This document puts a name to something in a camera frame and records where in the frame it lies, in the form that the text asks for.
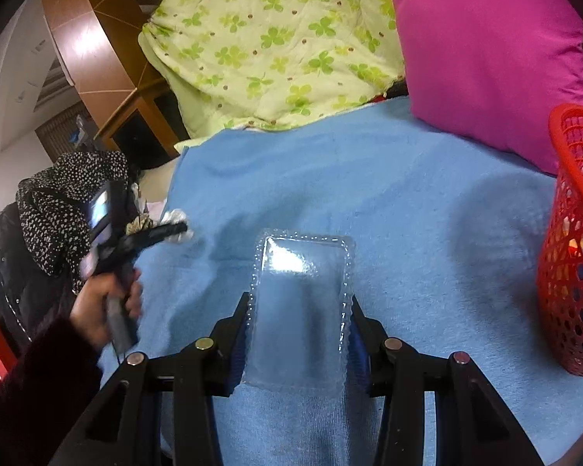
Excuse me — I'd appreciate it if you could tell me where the blue blanket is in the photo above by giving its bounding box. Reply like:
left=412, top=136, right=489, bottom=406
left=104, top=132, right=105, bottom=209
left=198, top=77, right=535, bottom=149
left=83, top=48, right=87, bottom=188
left=97, top=94, right=583, bottom=466

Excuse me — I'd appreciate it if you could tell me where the wooden cabinet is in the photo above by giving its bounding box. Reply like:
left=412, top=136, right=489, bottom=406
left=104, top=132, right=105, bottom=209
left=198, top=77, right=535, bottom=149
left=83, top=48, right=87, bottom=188
left=39, top=0, right=191, bottom=172

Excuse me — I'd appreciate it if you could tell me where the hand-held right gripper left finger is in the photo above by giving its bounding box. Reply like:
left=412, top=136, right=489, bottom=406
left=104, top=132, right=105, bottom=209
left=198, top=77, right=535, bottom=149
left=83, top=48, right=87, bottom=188
left=49, top=291, right=252, bottom=466

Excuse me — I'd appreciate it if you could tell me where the person's left forearm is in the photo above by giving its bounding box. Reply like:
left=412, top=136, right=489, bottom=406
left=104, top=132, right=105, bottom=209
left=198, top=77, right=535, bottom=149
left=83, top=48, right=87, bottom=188
left=0, top=317, right=104, bottom=466

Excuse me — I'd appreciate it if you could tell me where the green clover print quilt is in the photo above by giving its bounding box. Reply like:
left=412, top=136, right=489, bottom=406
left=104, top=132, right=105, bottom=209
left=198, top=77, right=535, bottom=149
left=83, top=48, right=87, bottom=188
left=138, top=0, right=407, bottom=153

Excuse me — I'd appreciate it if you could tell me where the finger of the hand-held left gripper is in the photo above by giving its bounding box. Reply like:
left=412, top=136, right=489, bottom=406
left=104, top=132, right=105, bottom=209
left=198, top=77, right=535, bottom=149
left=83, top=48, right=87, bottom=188
left=126, top=222, right=189, bottom=249

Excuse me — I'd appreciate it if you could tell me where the dark louvred vent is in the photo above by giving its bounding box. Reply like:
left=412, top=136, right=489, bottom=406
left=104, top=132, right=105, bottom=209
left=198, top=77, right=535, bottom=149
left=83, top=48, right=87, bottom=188
left=34, top=106, right=101, bottom=164

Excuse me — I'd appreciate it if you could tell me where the pale bed sheet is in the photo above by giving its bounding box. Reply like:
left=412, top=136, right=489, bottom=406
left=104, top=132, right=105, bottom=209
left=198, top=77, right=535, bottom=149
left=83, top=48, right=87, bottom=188
left=137, top=167, right=188, bottom=221

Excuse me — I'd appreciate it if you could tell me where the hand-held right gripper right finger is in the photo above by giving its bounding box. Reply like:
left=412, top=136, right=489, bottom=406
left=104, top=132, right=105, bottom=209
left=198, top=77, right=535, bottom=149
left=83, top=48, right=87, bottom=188
left=347, top=298, right=545, bottom=466

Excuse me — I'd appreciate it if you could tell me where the white paper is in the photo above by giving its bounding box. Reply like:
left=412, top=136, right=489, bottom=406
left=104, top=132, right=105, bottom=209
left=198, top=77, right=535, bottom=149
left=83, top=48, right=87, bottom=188
left=160, top=209, right=196, bottom=244

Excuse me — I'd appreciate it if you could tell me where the orange and white carton box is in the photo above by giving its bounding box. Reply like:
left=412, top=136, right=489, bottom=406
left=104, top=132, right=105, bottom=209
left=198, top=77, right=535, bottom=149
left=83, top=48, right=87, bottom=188
left=560, top=216, right=583, bottom=256

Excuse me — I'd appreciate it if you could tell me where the black jacket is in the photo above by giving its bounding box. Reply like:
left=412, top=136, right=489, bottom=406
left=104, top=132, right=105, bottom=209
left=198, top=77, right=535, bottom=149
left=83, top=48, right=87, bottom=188
left=0, top=201, right=86, bottom=353

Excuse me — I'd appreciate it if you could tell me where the clear plastic tray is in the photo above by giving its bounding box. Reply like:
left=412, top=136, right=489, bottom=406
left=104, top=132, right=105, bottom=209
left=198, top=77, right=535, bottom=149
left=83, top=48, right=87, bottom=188
left=240, top=228, right=359, bottom=394

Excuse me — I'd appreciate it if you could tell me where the person's left hand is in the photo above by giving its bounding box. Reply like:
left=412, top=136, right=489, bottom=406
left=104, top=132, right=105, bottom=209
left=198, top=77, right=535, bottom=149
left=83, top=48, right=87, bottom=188
left=69, top=268, right=144, bottom=351

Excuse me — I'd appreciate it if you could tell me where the red mesh basket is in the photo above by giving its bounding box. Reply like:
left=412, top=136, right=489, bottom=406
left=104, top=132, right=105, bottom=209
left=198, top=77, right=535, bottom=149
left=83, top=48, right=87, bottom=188
left=536, top=103, right=583, bottom=378

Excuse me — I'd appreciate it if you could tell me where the magenta pillow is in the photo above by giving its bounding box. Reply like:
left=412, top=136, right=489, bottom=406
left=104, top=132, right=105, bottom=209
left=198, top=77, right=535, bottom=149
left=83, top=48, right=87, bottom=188
left=376, top=0, right=583, bottom=176

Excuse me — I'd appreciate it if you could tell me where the black white dotted cloth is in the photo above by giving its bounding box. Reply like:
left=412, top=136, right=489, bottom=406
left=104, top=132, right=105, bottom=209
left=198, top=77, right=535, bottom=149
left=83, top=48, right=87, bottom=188
left=16, top=150, right=133, bottom=278

